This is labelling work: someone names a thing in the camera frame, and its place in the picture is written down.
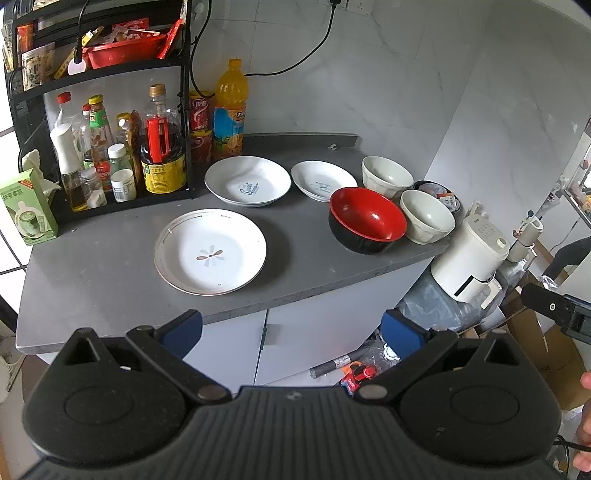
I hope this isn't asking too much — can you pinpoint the red plastic basket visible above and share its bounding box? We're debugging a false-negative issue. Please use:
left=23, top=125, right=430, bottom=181
left=83, top=34, right=166, bottom=69

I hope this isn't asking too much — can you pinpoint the black power cable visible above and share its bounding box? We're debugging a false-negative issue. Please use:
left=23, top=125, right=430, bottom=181
left=188, top=0, right=343, bottom=100

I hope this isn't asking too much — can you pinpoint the white air fryer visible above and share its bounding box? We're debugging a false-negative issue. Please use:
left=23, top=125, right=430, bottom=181
left=431, top=214, right=509, bottom=309

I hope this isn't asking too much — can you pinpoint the white cap oil bottle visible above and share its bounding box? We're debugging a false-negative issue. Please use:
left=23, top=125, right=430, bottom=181
left=50, top=123, right=87, bottom=213

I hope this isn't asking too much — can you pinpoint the person's right hand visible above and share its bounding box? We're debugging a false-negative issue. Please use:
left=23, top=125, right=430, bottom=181
left=573, top=371, right=591, bottom=473

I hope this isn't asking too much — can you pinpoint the brown pot with packets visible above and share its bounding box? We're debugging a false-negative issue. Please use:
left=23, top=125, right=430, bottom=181
left=414, top=180, right=462, bottom=216

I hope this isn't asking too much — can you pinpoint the cardboard box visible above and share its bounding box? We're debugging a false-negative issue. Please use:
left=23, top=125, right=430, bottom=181
left=501, top=272, right=590, bottom=411

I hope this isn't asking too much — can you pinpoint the large flower pattern plate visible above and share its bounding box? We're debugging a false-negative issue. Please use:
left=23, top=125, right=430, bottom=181
left=153, top=209, right=267, bottom=297

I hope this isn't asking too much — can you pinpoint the white ceramic bowl front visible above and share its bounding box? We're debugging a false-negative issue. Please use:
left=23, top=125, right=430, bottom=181
left=400, top=190, right=456, bottom=245

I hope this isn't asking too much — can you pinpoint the red cap vinegar bottle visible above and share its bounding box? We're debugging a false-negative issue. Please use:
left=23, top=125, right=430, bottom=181
left=54, top=91, right=76, bottom=127

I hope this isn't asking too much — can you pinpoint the large soy sauce bottle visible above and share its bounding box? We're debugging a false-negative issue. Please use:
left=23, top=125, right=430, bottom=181
left=140, top=83, right=186, bottom=195

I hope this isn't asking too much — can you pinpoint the red and black bowl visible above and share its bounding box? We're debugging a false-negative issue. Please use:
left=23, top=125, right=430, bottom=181
left=329, top=187, right=407, bottom=255

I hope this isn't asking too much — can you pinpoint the green tissue box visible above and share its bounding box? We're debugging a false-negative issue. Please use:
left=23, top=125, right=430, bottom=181
left=1, top=149, right=61, bottom=246

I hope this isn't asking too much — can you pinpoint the white ceramic bowl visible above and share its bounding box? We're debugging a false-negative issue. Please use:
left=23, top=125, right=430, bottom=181
left=362, top=156, right=415, bottom=200
left=400, top=190, right=456, bottom=245

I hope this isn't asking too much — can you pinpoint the white plate blue script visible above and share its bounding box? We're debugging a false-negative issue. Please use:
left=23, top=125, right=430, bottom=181
left=204, top=156, right=291, bottom=207

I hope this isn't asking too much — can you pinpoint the yellow cap sauce bottle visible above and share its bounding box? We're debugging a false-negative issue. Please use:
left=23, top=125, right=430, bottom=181
left=116, top=110, right=142, bottom=185

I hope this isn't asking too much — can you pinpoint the black metal spice rack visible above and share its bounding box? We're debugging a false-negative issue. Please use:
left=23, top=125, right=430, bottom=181
left=2, top=1, right=197, bottom=224

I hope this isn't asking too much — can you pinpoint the red cola can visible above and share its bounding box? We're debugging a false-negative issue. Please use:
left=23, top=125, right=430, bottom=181
left=189, top=90, right=212, bottom=165

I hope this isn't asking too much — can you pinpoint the small white bakery plate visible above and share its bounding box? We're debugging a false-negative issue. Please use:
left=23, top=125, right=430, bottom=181
left=290, top=160, right=358, bottom=202

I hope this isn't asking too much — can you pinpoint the small white pill bottle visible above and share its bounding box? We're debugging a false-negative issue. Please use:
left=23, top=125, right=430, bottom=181
left=110, top=169, right=137, bottom=203

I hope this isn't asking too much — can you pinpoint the clear salt jar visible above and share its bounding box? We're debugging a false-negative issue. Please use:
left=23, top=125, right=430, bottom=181
left=81, top=167, right=107, bottom=209

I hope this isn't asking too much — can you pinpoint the orange juice bottle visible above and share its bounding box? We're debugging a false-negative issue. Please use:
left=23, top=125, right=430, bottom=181
left=212, top=58, right=249, bottom=161

